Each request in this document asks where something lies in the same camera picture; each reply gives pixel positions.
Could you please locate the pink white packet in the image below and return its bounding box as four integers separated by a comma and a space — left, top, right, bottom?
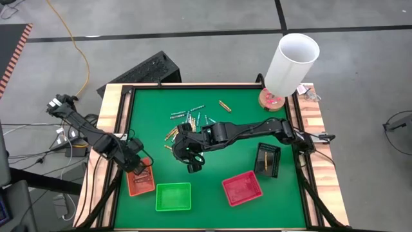
295, 83, 312, 95

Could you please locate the grey power strip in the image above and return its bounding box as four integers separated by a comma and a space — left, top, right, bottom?
49, 128, 80, 151

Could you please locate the red plastic basket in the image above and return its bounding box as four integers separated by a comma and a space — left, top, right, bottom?
221, 170, 263, 208

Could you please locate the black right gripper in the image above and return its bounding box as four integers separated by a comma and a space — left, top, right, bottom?
171, 121, 207, 175

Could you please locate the green plastic basket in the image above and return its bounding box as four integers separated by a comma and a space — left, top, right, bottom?
155, 182, 192, 213

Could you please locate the green table mat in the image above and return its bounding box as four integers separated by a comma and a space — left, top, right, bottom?
114, 87, 307, 229

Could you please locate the orange plastic basket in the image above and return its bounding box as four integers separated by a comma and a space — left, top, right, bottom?
126, 157, 156, 197

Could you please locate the black power brick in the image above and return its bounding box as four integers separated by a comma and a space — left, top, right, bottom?
65, 146, 89, 159

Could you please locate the clear plastic cable bundle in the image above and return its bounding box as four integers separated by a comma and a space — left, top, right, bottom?
305, 89, 323, 103

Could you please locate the black plastic basket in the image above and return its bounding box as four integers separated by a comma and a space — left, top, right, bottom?
254, 142, 282, 179

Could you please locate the yellow floor cable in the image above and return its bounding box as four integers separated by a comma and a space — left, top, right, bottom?
46, 0, 91, 97

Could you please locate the white lampshade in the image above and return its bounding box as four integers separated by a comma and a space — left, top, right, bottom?
263, 32, 321, 98

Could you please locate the black floor beam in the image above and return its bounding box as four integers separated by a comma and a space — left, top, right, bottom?
8, 167, 83, 197

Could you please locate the black orange striped mat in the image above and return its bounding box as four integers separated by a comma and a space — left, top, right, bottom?
0, 23, 34, 97

